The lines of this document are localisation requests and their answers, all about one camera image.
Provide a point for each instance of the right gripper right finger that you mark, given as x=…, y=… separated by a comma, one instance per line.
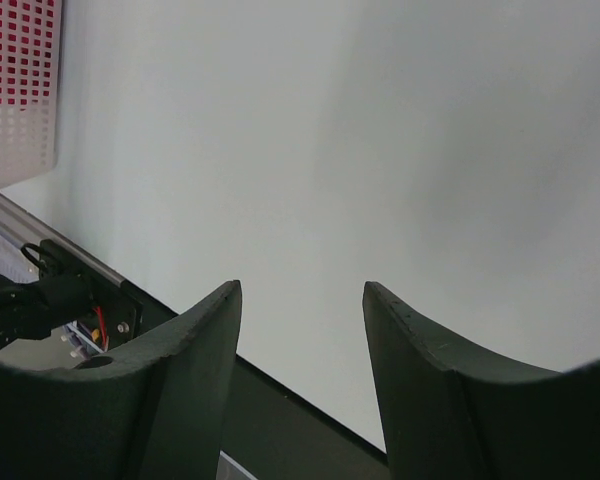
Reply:
x=452, y=409

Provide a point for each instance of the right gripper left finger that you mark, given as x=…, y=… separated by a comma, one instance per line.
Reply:
x=152, y=408

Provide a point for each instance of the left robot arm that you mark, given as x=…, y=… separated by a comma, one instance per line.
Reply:
x=71, y=293

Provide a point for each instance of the white plastic basket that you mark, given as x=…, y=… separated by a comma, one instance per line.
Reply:
x=27, y=139

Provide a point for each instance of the crimson t-shirt in basket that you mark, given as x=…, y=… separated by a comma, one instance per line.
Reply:
x=29, y=52

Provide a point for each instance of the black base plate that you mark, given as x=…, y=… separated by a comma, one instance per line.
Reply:
x=274, y=433

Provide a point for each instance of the aluminium frame rail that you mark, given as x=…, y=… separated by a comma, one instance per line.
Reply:
x=19, y=225

